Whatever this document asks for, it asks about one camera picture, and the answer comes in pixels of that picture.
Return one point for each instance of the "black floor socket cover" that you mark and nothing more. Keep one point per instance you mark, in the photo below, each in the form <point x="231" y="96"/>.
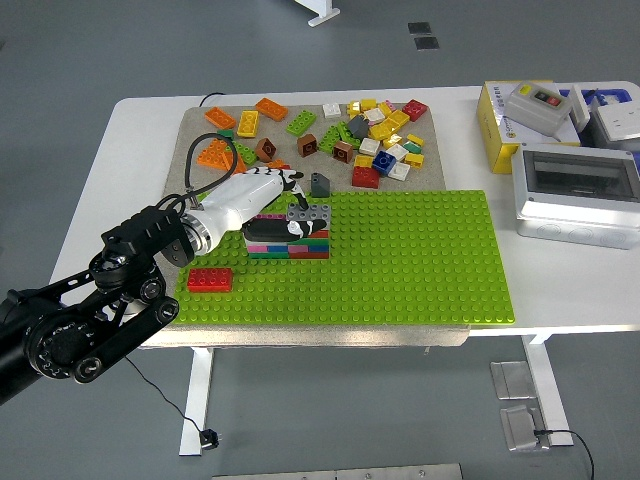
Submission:
<point x="426" y="43"/>
<point x="419" y="27"/>

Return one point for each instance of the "pink small brick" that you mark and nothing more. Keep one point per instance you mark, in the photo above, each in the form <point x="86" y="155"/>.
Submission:
<point x="390" y="105"/>

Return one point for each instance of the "blue square brick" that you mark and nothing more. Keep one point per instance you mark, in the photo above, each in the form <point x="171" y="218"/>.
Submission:
<point x="384" y="163"/>

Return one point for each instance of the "blue plastic bin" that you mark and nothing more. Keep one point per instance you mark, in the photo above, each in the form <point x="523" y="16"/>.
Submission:
<point x="617" y="95"/>

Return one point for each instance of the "dark green small brick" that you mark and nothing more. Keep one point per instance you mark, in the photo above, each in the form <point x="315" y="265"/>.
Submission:
<point x="226" y="133"/>

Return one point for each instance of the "yellow cardboard box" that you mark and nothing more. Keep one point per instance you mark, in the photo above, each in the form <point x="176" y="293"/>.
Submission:
<point x="487" y="120"/>

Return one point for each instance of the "yellow long brick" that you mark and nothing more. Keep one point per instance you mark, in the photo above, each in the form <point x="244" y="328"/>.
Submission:
<point x="248" y="123"/>

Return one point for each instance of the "pink square brick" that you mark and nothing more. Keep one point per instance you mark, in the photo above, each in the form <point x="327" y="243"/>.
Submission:
<point x="262" y="217"/>
<point x="278" y="217"/>

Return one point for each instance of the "teal green small brick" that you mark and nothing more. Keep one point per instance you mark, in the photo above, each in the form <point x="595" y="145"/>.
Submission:
<point x="411" y="147"/>

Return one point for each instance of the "pink stacked brick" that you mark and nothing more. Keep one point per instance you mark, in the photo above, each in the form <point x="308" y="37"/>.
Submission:
<point x="299" y="248"/>
<point x="257" y="248"/>

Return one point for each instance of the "white furniture foot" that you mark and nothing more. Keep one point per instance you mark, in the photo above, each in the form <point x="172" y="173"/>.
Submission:
<point x="320" y="12"/>

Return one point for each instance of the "green studded baseplate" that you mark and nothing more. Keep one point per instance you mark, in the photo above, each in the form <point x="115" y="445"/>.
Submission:
<point x="375" y="280"/>

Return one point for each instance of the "white square brick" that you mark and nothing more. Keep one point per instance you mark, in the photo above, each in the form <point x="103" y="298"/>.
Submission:
<point x="369" y="146"/>
<point x="397" y="152"/>
<point x="331" y="110"/>
<point x="374" y="115"/>
<point x="399" y="171"/>

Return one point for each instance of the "dark grey slope brick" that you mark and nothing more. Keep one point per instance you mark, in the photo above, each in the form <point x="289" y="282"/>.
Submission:
<point x="321" y="186"/>
<point x="358" y="126"/>

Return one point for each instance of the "lime green long brick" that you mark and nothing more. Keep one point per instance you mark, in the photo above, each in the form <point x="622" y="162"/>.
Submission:
<point x="345" y="135"/>
<point x="246" y="152"/>
<point x="301" y="122"/>
<point x="330" y="139"/>

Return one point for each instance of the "red long brick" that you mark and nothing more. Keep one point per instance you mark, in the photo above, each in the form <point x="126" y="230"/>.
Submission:
<point x="210" y="280"/>

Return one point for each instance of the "small white plastic part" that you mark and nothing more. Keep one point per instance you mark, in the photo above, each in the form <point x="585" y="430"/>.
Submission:
<point x="580" y="107"/>

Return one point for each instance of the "green stacked brick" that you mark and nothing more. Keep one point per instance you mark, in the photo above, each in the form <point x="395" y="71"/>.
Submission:
<point x="315" y="241"/>
<point x="269" y="255"/>

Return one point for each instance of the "blue stacked brick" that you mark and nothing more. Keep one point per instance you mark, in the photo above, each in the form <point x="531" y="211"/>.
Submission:
<point x="278" y="248"/>
<point x="318" y="248"/>

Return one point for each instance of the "long metal floor plate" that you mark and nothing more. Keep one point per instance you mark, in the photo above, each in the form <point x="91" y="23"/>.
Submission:
<point x="337" y="473"/>

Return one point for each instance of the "grey-brown mat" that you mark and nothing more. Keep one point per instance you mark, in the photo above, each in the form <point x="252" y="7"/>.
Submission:
<point x="300" y="334"/>

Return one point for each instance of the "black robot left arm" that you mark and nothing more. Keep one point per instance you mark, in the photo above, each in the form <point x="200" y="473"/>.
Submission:
<point x="60" y="340"/>

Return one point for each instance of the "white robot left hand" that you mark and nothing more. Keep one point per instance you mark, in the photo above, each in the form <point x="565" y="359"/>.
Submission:
<point x="235" y="200"/>

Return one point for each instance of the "orange long brick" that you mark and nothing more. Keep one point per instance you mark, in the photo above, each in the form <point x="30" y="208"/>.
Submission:
<point x="271" y="109"/>
<point x="277" y="164"/>
<point x="220" y="118"/>
<point x="241" y="164"/>
<point x="212" y="156"/>

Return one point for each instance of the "grey long brick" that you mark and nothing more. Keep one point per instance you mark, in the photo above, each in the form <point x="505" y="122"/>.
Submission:
<point x="319" y="212"/>

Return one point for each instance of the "grey push-button switch box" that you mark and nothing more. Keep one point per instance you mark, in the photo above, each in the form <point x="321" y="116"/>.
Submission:
<point x="530" y="110"/>

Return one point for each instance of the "yellow small brick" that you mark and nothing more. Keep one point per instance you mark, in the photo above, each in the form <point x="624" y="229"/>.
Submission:
<point x="353" y="108"/>
<point x="363" y="161"/>
<point x="384" y="108"/>
<point x="368" y="104"/>
<point x="415" y="140"/>
<point x="391" y="140"/>
<point x="414" y="160"/>

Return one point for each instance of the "brown square brick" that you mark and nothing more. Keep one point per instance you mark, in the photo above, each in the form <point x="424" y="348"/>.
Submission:
<point x="265" y="150"/>
<point x="307" y="145"/>
<point x="343" y="152"/>

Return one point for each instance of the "white enclosure with clear cover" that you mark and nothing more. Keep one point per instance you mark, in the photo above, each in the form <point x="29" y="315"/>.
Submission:
<point x="575" y="220"/>

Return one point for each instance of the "yellow square brick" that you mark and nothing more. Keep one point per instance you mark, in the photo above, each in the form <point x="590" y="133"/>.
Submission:
<point x="398" y="118"/>
<point x="381" y="131"/>

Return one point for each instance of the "red stacked brick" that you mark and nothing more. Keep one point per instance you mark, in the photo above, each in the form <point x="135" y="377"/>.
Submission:
<point x="310" y="255"/>

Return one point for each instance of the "white table leg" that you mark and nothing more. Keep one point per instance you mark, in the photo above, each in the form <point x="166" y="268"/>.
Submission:
<point x="197" y="400"/>
<point x="545" y="380"/>

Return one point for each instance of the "red square brick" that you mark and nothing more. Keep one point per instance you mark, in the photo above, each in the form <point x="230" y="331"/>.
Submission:
<point x="321" y="234"/>
<point x="365" y="177"/>
<point x="414" y="110"/>

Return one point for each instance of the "white wall socket panel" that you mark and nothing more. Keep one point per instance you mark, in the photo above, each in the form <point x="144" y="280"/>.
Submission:
<point x="620" y="122"/>

